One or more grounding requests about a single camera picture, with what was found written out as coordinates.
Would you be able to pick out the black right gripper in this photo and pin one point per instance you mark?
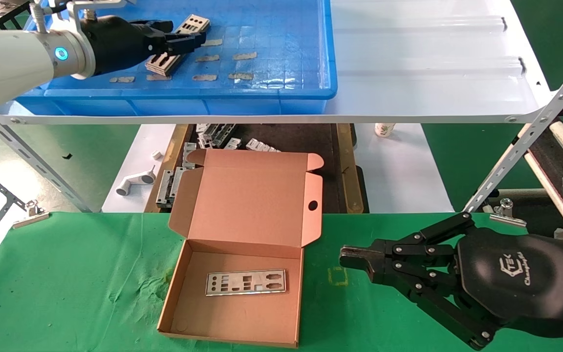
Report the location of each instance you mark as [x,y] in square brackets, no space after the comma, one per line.
[516,274]

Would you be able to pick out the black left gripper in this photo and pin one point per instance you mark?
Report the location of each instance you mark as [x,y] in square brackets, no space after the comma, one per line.
[115,41]

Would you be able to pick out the large blue plastic tray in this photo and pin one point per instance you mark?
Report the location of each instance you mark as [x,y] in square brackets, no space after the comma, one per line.
[271,29]

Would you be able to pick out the open brown cardboard box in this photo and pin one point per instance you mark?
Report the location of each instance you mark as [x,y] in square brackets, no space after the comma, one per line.
[262,195]

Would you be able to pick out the brown tape patch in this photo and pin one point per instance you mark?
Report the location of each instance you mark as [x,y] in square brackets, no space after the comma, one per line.
[214,42]
[245,55]

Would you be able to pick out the silver binder clip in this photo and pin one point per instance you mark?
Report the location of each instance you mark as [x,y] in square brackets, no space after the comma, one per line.
[506,211]
[31,214]

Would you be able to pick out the white PVC pipe fitting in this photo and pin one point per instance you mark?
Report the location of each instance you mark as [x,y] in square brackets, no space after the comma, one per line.
[135,183]

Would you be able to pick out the grey slotted shelf upright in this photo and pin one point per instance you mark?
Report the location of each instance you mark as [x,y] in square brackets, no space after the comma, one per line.
[530,134]
[27,151]

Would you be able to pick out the black rubber belt mat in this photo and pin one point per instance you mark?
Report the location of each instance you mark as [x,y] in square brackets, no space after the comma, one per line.
[548,146]

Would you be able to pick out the white metal shelf board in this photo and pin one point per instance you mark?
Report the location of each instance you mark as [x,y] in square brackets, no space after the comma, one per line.
[433,58]

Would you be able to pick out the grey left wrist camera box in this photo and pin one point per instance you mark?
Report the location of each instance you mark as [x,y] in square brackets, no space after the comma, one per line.
[96,4]

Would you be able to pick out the silver metal bracket part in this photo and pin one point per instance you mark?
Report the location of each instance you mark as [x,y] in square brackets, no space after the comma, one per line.
[203,133]
[164,188]
[259,145]
[189,152]
[223,133]
[178,181]
[232,143]

